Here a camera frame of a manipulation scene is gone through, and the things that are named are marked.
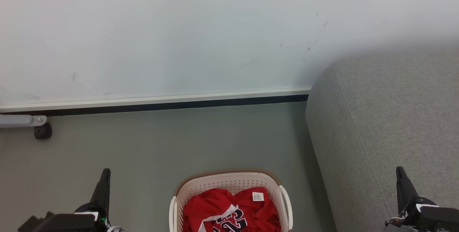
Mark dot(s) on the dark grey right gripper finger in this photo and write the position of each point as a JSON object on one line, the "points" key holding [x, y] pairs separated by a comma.
{"points": [[404, 189]]}

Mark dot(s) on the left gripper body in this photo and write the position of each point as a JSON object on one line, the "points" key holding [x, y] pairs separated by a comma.
{"points": [[71, 223]]}

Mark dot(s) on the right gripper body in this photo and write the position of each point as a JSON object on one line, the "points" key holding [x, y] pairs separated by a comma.
{"points": [[434, 221]]}

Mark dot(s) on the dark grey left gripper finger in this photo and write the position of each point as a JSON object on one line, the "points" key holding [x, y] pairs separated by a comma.
{"points": [[102, 190]]}

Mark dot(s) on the red sports jersey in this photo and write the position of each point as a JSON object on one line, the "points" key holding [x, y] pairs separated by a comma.
{"points": [[222, 203]]}

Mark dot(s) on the grey fabric sofa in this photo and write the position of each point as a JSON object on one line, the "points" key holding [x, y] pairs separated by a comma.
{"points": [[387, 124]]}

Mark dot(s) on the black caster wheel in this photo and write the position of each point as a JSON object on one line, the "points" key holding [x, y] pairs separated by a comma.
{"points": [[43, 131]]}

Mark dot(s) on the white and black baseboard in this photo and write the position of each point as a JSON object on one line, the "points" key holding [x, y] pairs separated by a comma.
{"points": [[154, 101]]}

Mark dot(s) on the grey metal bar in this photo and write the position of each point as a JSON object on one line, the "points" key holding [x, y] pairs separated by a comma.
{"points": [[18, 121]]}

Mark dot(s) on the white perforated laundry basket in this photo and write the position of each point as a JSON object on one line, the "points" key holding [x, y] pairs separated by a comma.
{"points": [[229, 181]]}

